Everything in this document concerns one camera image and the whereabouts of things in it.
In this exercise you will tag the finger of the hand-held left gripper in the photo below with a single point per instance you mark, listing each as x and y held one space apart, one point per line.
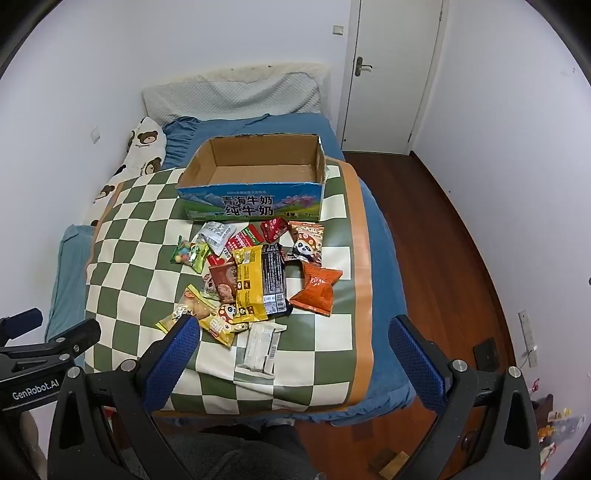
23 321
69 340

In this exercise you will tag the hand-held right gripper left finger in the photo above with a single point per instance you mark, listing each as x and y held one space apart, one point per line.
171 364

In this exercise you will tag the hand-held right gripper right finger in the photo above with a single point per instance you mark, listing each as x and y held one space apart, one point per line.
418 364

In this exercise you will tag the yellow egg cake packet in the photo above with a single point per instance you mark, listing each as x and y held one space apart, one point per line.
196 304

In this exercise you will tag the yellow mushroom snack packet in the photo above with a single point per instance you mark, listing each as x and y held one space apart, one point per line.
221 323

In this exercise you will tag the translucent white snack packet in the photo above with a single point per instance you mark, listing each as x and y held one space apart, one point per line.
258 353

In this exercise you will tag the brown pastry packet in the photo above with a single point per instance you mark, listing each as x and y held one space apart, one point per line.
224 277

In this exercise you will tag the yellow black noodle packet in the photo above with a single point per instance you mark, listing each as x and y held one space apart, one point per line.
251 286

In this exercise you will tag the plain orange snack packet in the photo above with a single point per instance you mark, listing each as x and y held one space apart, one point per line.
318 290

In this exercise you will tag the white silver snack packet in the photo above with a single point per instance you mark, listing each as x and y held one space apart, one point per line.
214 233

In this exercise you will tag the orange panda snack packet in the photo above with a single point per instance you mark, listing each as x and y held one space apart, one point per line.
304 244

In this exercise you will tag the cardboard box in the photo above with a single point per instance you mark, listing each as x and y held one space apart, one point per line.
249 203

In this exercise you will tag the light blue quilt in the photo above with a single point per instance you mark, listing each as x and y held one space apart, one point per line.
69 277

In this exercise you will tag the black floor box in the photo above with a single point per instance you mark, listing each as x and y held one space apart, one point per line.
487 353

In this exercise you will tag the green white checkered blanket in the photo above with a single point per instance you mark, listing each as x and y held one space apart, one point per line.
138 277

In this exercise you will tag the wooden block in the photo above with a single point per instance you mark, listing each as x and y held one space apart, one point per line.
392 464

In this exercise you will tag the green candy packet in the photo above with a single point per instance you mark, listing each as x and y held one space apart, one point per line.
189 254

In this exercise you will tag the white power strip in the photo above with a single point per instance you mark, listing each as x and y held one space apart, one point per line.
528 341

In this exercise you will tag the person's grey trousers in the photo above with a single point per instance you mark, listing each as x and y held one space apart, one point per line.
240 457

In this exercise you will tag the red white snack packet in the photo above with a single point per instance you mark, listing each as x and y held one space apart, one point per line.
220 256

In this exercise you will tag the red green snack packet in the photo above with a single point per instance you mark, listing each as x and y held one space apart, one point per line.
244 238

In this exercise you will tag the dark red snack packet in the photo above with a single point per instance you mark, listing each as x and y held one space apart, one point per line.
273 229

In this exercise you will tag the bear print pillow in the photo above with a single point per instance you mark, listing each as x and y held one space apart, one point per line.
143 152

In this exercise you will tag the white door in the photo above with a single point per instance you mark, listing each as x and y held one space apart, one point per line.
392 92

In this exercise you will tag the white textured pillow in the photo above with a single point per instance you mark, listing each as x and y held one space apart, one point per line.
231 97

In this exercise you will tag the colourful wall stickers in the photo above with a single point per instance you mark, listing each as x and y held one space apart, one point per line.
556 420

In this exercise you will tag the white wall outlet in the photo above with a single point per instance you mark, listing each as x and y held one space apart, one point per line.
95 134

